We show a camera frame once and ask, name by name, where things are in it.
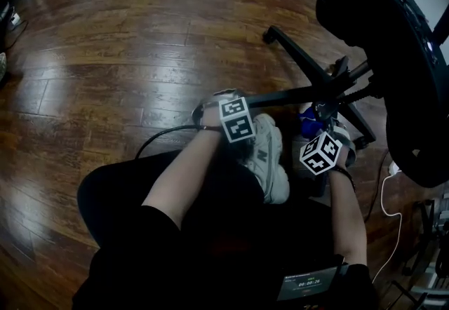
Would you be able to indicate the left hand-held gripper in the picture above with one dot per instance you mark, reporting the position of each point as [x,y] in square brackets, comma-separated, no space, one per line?
[236,122]

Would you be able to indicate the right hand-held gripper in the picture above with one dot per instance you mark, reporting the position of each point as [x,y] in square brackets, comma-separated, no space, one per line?
[321,154]

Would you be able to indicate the blue cloth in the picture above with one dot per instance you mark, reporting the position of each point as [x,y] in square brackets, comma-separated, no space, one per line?
[310,124]

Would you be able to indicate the black office chair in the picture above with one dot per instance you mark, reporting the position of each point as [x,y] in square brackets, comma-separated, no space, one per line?
[414,73]

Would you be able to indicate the person's right forearm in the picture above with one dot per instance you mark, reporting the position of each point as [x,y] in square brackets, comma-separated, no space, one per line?
[345,217]

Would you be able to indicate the person's left forearm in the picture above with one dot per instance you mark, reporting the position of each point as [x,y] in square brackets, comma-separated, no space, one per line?
[182,175]

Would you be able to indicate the person's white sneaker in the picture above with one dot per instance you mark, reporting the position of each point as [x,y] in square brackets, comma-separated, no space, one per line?
[270,161]

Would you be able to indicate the black smartphone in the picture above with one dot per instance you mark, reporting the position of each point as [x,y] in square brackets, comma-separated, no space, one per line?
[305,282]

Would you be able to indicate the person's black trousers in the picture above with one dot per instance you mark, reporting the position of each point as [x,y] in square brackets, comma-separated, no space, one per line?
[115,189]

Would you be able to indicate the black metal rack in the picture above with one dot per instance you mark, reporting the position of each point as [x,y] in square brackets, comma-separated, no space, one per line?
[428,242]

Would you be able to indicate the person's black shirt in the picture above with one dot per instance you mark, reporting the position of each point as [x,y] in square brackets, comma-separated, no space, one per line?
[158,273]

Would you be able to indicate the white power strip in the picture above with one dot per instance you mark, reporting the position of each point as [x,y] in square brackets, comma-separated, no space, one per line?
[14,19]

